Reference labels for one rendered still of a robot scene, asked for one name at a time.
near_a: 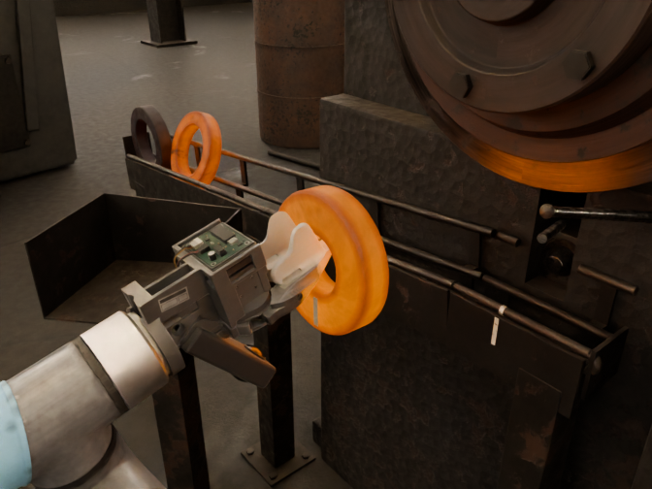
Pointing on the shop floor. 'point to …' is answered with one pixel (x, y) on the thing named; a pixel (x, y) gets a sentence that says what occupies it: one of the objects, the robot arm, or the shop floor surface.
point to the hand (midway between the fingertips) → (326, 244)
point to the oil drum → (297, 67)
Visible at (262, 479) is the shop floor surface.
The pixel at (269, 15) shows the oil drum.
